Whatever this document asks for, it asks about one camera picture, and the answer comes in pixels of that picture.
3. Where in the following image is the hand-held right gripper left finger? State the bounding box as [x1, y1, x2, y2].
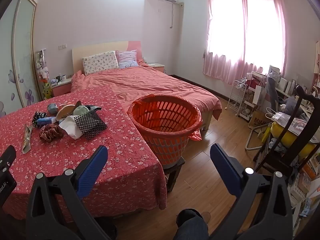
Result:
[26, 145, 118, 240]

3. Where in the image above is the white plastic bag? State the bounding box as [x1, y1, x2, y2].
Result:
[266, 107, 292, 125]

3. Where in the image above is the black checkered cloth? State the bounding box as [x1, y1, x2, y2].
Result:
[74, 110, 108, 140]

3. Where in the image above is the brown slotted spatula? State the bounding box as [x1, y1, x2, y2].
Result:
[64, 101, 83, 120]

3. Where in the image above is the blue tissue packet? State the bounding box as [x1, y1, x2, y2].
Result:
[37, 117, 57, 127]

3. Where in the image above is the person's leg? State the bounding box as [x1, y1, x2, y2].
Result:
[174, 209, 212, 240]

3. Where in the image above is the brown scrunchie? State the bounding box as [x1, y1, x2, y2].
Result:
[39, 124, 64, 142]

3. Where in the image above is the air conditioner hose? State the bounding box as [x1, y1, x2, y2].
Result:
[170, 2, 184, 29]

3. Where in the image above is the silver snack wrapper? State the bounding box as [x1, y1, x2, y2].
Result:
[22, 124, 34, 154]

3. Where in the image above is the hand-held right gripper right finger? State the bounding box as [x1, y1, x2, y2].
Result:
[209, 144, 294, 240]

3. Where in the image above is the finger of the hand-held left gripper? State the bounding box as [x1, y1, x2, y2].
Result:
[0, 146, 17, 173]

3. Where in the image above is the dark wooden chair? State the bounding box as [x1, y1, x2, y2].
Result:
[254, 85, 320, 180]

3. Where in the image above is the white wire rack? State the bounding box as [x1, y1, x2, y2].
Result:
[226, 79, 255, 119]

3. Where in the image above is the beige pink bed headboard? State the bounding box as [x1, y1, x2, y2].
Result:
[72, 41, 143, 72]

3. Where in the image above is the pink white nightstand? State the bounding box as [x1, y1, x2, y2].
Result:
[51, 77, 73, 98]
[146, 63, 165, 73]

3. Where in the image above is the white paper bag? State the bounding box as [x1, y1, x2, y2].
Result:
[252, 74, 269, 105]

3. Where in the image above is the clear tube of plush toys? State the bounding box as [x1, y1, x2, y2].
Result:
[35, 49, 53, 100]

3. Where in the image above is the light green cloth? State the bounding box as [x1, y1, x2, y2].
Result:
[72, 105, 90, 117]

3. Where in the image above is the pink curtain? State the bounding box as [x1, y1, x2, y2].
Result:
[202, 0, 292, 85]

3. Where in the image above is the flower print sliding wardrobe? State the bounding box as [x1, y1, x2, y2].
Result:
[0, 0, 42, 118]

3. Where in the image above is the red paper bowl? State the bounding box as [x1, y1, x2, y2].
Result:
[56, 104, 77, 122]

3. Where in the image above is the bed with pink duvet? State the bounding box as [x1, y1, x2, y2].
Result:
[71, 62, 222, 120]

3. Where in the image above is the dark wooden stool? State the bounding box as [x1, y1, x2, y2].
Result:
[164, 156, 187, 193]

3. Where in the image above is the grey hanging garment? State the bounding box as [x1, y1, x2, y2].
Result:
[266, 76, 279, 110]

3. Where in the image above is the yellow plastic basin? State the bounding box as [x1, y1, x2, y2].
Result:
[271, 122, 319, 155]

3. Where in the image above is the black dotted scrunchie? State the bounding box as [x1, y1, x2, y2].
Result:
[32, 111, 48, 127]

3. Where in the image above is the white tissue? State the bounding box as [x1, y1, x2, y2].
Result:
[59, 116, 84, 140]

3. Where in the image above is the brown cardboard box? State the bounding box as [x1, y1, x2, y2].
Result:
[248, 110, 270, 130]

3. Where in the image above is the white floral pillow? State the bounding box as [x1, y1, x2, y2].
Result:
[82, 51, 119, 76]

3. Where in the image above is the pink striped pillow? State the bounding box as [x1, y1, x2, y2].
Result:
[116, 50, 139, 69]

